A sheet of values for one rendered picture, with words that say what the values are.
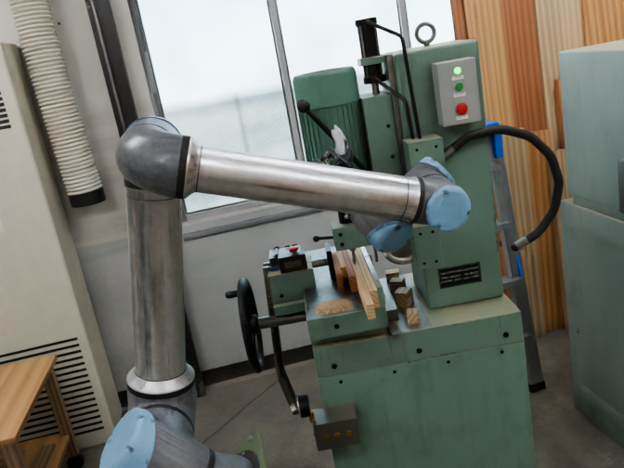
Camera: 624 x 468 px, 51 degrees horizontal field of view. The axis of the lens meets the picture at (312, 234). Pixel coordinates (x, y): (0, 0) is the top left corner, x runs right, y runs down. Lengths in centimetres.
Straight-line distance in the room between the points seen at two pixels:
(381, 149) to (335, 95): 20
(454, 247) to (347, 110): 48
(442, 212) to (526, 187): 203
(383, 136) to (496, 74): 156
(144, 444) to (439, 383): 88
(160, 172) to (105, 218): 205
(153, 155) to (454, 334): 101
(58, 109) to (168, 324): 171
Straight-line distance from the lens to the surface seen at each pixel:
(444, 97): 173
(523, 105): 341
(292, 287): 194
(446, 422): 197
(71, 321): 307
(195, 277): 328
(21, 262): 302
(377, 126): 181
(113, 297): 333
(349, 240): 190
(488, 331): 187
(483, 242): 190
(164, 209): 134
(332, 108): 177
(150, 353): 146
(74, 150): 300
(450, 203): 126
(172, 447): 139
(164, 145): 119
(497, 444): 205
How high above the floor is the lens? 158
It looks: 16 degrees down
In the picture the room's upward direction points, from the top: 10 degrees counter-clockwise
